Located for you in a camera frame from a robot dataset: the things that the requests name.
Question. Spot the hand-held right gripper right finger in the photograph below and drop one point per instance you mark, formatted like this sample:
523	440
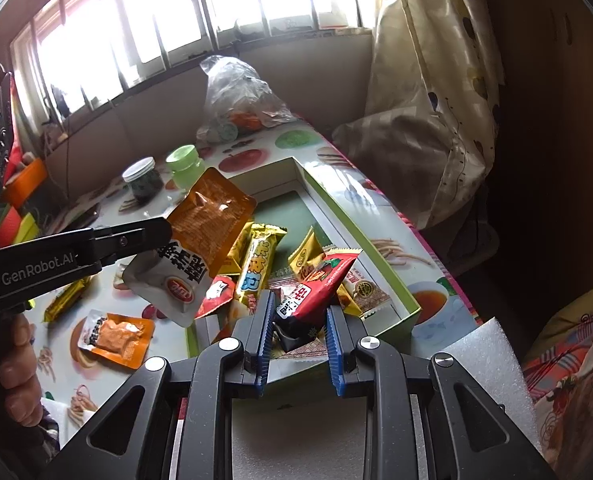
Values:
336	350

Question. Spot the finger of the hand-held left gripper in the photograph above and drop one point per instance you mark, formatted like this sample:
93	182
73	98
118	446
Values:
131	252
136	232

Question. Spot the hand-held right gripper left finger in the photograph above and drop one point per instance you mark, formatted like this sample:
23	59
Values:
264	340

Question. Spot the red black snack packet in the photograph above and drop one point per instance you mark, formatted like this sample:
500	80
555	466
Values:
316	290

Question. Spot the small red snack packet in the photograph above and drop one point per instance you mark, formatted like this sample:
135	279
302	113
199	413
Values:
216	297

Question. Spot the orange white snack pouch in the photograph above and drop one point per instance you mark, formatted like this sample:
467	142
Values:
206	220
119	337

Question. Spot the long yellow snack packet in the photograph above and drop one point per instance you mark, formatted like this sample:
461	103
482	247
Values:
309	257

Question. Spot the green white cardboard box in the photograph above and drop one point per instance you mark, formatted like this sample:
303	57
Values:
336	210

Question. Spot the person's left hand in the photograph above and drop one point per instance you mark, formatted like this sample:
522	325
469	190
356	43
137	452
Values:
19	360

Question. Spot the lime green box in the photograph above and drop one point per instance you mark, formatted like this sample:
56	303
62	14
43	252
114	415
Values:
26	226

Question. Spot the gold snack bar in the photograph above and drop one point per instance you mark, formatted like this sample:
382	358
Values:
69	296

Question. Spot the clear jar with white lid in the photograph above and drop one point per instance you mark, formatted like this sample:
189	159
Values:
142	177

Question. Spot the yellow orange snack bar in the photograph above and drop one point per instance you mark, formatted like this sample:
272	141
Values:
257	265

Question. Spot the green jar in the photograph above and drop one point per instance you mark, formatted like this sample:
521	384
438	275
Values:
184	165

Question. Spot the orange box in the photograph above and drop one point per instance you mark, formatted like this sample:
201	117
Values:
26	182

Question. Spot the fruit print tablecloth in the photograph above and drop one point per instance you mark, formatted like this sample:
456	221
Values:
401	240

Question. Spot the white foam sheet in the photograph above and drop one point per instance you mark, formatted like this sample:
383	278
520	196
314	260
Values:
481	360

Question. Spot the clear plastic bag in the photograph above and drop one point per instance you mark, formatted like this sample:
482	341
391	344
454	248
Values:
236	92

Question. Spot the barred window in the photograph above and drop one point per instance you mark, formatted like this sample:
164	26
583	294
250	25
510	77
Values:
176	20

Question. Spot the floral printed fabric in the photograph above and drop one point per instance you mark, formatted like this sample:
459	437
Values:
571	375

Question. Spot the cream patterned curtain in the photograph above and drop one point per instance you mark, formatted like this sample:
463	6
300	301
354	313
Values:
426	85

